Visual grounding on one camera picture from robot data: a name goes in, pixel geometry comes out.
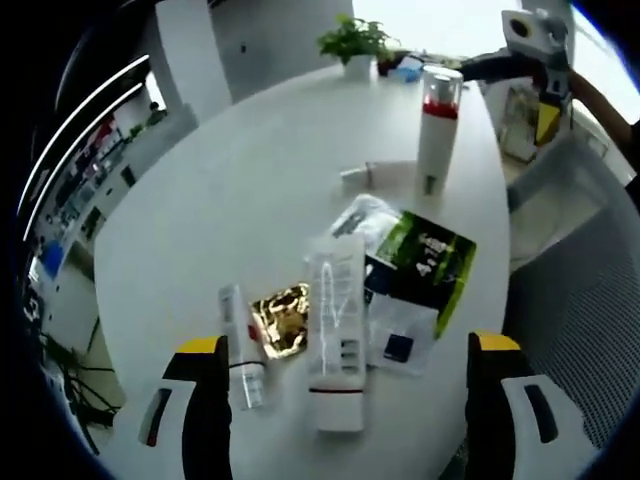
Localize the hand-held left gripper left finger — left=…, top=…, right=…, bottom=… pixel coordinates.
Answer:
left=137, top=335, right=234, bottom=480

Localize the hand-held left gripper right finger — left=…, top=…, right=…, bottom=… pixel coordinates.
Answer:
left=464, top=329, right=585, bottom=480

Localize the white skincare bottle red band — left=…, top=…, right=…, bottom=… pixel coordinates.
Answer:
left=416, top=63, right=465, bottom=197

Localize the gold foil skincare sachet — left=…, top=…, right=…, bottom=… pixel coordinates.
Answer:
left=248, top=281, right=314, bottom=360

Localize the small clear skincare sachet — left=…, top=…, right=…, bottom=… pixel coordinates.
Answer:
left=367, top=294, right=440, bottom=378

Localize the green black skincare sachet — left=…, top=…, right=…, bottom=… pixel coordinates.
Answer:
left=364, top=209, right=478, bottom=341

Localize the large white skincare tube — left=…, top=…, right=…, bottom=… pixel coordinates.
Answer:
left=304, top=237, right=370, bottom=434

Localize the silver blue skincare sachet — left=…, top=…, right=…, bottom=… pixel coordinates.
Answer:
left=327, top=193, right=404, bottom=304

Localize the blue storage box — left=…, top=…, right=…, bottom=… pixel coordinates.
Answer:
left=39, top=243, right=65, bottom=277

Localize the blue plastic packet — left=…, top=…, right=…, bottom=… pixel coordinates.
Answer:
left=397, top=56, right=422, bottom=82

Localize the white mesh office chair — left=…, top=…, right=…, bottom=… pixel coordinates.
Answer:
left=502, top=132, right=640, bottom=454

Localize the green plant in white pot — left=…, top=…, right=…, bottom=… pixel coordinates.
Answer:
left=317, top=13, right=401, bottom=79

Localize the long ceiling light strip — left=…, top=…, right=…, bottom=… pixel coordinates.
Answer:
left=29, top=82, right=144, bottom=236
left=22, top=53, right=151, bottom=211

